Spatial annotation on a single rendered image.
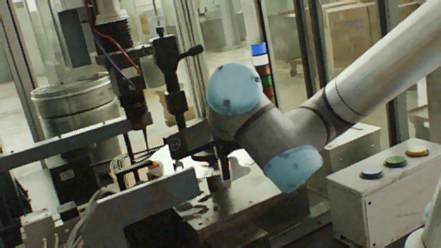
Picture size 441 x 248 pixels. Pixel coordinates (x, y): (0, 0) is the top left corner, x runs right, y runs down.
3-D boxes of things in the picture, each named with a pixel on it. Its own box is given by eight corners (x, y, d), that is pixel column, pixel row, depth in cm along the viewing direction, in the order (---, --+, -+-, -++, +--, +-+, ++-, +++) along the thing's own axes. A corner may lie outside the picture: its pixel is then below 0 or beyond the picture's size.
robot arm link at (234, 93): (234, 125, 58) (193, 78, 60) (231, 147, 69) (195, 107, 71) (279, 89, 60) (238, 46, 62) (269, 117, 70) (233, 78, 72)
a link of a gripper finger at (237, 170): (255, 191, 89) (251, 156, 84) (226, 198, 88) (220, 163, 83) (251, 181, 91) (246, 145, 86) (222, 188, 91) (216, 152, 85)
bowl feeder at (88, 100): (122, 149, 198) (101, 70, 188) (144, 166, 171) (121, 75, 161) (52, 172, 185) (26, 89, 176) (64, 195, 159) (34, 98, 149)
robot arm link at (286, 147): (346, 144, 64) (295, 89, 67) (307, 176, 56) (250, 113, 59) (315, 172, 69) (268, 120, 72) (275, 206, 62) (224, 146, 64)
